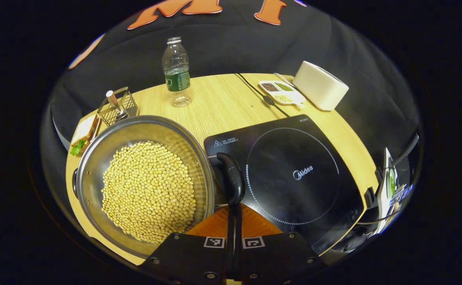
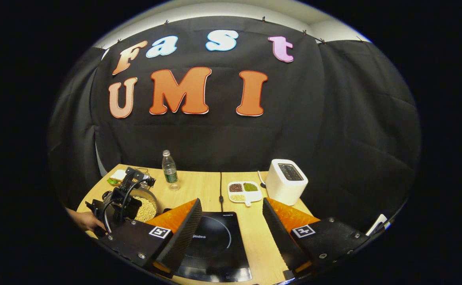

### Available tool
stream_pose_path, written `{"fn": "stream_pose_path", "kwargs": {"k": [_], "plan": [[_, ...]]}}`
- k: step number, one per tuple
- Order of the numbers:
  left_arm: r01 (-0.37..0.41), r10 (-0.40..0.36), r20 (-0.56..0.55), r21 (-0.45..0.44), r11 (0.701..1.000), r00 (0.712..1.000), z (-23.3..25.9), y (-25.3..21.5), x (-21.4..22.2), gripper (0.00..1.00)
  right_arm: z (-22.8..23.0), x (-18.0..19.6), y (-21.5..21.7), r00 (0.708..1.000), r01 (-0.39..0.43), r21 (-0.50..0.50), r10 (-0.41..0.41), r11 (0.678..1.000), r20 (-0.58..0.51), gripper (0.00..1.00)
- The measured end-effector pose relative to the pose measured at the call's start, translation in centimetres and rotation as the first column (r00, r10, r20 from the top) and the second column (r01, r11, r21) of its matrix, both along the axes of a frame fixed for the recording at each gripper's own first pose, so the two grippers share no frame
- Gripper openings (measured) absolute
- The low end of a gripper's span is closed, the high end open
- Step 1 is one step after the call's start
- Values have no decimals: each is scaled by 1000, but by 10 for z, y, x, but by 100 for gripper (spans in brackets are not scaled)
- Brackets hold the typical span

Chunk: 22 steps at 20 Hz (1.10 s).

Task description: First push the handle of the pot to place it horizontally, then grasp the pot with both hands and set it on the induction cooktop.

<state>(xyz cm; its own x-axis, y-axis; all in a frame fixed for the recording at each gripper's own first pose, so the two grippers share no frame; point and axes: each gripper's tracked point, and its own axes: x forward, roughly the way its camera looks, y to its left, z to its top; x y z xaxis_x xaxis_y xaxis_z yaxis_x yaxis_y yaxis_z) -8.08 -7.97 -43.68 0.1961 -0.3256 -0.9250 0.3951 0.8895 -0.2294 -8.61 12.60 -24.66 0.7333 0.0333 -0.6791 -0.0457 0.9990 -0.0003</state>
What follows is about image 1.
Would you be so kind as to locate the white tipped utensil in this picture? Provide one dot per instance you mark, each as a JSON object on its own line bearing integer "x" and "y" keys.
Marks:
{"x": 112, "y": 98}

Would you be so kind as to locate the black induction cooktop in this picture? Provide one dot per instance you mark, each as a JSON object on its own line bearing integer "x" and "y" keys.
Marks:
{"x": 294, "y": 150}

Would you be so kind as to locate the sandwich with lettuce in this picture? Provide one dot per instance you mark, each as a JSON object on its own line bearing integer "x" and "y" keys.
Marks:
{"x": 83, "y": 132}

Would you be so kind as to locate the green beans portion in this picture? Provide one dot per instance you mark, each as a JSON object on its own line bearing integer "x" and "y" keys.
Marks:
{"x": 284, "y": 86}

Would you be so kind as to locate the brown beans portion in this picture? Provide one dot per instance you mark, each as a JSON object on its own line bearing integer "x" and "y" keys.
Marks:
{"x": 269, "y": 86}

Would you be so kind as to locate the small white plate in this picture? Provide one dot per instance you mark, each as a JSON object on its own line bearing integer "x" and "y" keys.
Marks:
{"x": 97, "y": 128}

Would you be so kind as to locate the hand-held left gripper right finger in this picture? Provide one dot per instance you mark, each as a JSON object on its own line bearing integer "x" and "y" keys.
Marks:
{"x": 278, "y": 257}

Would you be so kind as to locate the white divided dish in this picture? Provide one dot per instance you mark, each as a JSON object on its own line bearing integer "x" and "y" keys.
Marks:
{"x": 296, "y": 97}

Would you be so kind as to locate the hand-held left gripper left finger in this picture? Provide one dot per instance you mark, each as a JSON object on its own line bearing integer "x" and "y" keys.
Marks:
{"x": 183, "y": 257}

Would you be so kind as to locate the yellow beans portion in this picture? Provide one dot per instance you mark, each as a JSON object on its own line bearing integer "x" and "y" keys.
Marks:
{"x": 283, "y": 97}

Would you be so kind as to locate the pile of soybeans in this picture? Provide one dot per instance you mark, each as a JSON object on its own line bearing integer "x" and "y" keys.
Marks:
{"x": 147, "y": 190}

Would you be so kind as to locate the white toaster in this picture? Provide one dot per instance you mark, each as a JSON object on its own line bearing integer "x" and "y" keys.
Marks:
{"x": 320, "y": 85}

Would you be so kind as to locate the clear plastic water bottle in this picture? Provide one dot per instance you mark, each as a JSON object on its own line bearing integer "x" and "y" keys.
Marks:
{"x": 177, "y": 79}

